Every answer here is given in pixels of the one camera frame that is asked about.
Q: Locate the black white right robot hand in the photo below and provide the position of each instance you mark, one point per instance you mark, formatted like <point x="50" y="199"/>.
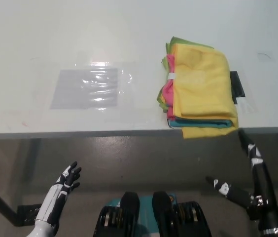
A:
<point x="264" y="192"/>

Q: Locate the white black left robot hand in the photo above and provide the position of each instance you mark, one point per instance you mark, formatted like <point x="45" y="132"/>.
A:
<point x="55" y="200"/>

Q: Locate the stack of coloured cloths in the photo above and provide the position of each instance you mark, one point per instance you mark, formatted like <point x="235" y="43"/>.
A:
<point x="203" y="81"/>

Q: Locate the black left robot body block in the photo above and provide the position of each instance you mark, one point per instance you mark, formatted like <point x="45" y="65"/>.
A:
<point x="119" y="217"/>

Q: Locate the black robot body block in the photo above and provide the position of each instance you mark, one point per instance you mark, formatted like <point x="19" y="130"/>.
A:
<point x="119" y="217"/>
<point x="178" y="219"/>

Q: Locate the black right robot body block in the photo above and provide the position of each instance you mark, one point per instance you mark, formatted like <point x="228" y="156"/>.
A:
<point x="178" y="219"/>

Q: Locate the grey table leg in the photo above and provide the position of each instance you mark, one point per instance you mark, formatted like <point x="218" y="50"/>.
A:
<point x="34" y="155"/>

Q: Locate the grey rectangular sheet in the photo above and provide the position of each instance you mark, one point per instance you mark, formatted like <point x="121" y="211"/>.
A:
<point x="79" y="93"/>

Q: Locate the black tape rectangle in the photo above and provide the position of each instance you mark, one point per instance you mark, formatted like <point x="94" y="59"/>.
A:
<point x="237" y="85"/>

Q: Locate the clear plastic film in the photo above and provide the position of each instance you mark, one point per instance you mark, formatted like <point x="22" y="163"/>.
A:
<point x="127" y="74"/>

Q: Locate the white paper band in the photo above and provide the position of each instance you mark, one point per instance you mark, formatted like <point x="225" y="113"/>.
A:
<point x="171" y="76"/>

